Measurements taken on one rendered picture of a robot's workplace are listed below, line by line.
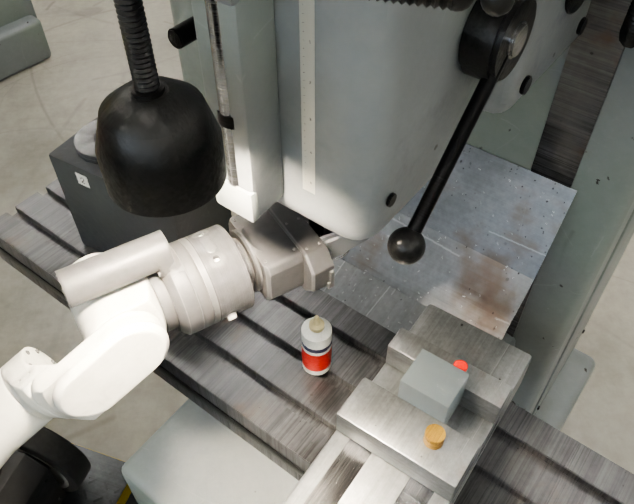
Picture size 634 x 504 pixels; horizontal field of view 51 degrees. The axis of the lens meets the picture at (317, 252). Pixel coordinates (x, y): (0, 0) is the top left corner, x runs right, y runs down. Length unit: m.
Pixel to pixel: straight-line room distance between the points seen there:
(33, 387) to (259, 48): 0.34
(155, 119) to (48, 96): 2.87
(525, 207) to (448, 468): 0.42
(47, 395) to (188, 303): 0.14
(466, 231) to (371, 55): 0.65
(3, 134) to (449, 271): 2.34
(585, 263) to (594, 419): 1.07
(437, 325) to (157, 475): 0.43
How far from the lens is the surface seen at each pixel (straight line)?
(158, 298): 0.61
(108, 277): 0.58
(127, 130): 0.36
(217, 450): 0.96
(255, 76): 0.45
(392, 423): 0.76
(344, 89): 0.44
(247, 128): 0.47
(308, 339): 0.85
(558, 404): 1.83
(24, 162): 2.89
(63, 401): 0.60
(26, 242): 1.17
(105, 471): 1.50
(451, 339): 0.88
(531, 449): 0.91
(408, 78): 0.45
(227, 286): 0.61
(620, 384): 2.18
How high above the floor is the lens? 1.71
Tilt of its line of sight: 48 degrees down
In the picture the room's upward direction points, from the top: straight up
